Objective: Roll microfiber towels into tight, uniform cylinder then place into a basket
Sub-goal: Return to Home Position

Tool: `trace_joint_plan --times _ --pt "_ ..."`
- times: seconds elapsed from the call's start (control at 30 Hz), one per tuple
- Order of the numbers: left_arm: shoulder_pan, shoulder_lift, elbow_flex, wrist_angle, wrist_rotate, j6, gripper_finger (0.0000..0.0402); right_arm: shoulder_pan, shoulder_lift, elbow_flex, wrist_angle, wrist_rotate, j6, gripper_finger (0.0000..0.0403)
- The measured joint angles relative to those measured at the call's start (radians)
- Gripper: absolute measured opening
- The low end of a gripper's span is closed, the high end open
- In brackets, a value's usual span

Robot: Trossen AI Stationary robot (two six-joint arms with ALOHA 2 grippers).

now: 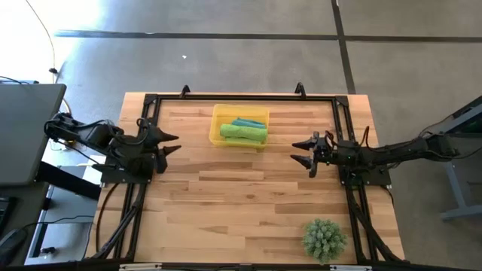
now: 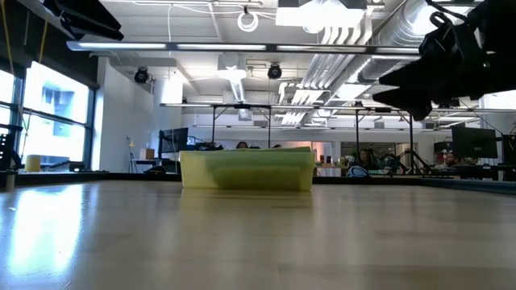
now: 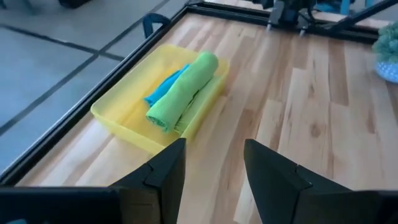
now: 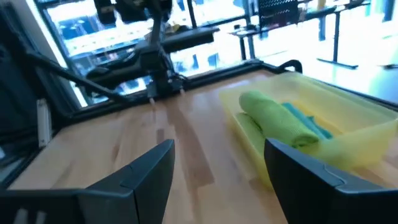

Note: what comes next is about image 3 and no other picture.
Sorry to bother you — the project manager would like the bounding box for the black aluminium table frame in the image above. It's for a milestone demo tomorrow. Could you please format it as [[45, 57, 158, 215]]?
[[0, 0, 398, 187]]

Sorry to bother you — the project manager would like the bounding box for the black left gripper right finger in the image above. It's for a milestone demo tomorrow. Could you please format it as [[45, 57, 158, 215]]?
[[243, 138, 398, 224]]

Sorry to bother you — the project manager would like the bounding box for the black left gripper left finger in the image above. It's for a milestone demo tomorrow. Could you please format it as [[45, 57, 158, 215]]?
[[0, 138, 187, 224]]

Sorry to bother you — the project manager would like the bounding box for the teal microfiber towel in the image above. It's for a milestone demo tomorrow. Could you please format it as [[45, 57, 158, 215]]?
[[143, 63, 191, 108]]

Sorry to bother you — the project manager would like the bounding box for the bright green microfiber towel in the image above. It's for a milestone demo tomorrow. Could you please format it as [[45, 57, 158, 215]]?
[[145, 50, 220, 134]]

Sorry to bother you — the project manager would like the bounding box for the yellow translucent plastic basket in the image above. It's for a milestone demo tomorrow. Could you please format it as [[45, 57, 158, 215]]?
[[90, 43, 231, 156]]

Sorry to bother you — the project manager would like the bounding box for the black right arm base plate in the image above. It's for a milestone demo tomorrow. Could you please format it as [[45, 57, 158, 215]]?
[[266, 9, 315, 37]]

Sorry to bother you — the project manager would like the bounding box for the green artificial ball plant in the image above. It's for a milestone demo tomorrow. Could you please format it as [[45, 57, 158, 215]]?
[[371, 22, 398, 85]]

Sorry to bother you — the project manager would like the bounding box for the yellow-green microfiber towel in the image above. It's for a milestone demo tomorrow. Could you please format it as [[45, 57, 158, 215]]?
[[173, 75, 224, 136]]

